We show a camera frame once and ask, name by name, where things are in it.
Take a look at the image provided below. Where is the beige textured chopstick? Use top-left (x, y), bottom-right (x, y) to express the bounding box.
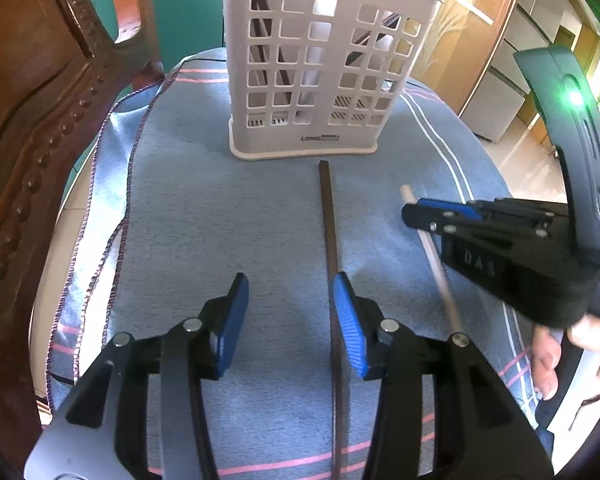
top-left (398, 184), bottom-right (465, 336)

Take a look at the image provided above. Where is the person right hand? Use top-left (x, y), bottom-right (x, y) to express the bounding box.
top-left (531, 314), bottom-right (600, 401)

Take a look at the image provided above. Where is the dark brown chopstick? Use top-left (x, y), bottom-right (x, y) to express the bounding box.
top-left (318, 159), bottom-right (342, 479)

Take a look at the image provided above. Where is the blue striped cloth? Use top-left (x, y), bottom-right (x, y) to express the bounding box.
top-left (26, 49), bottom-right (553, 479)

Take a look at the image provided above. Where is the grey drawer unit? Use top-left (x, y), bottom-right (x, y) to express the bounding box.
top-left (460, 0), bottom-right (582, 143)

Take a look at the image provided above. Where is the white plastic utensil holder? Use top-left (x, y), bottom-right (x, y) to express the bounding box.
top-left (223, 0), bottom-right (442, 160)

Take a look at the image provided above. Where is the wood framed glass door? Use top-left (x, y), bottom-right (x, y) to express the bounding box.
top-left (412, 0), bottom-right (516, 114)

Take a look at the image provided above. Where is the carved wooden chair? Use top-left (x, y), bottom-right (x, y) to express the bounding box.
top-left (0, 0), bottom-right (163, 479)

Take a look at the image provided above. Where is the teal cabinet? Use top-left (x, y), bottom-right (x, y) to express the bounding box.
top-left (76, 0), bottom-right (229, 201)

